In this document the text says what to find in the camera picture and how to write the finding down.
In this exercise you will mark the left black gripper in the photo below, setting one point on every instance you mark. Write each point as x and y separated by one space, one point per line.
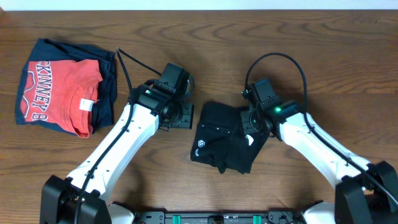
187 117

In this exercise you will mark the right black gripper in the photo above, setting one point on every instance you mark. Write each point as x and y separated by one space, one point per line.
246 126

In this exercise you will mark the black t-shirt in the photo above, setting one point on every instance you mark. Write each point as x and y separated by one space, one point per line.
220 141

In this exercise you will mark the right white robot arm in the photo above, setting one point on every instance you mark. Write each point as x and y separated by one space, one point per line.
364 192

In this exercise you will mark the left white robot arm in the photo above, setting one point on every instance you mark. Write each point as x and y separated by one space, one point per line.
83 196

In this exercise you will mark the navy folded garment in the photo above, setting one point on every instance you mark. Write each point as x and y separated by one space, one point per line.
50 50

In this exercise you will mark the red folded t-shirt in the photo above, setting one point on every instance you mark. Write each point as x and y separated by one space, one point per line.
62 92

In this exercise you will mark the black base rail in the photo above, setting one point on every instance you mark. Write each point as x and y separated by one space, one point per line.
271 217

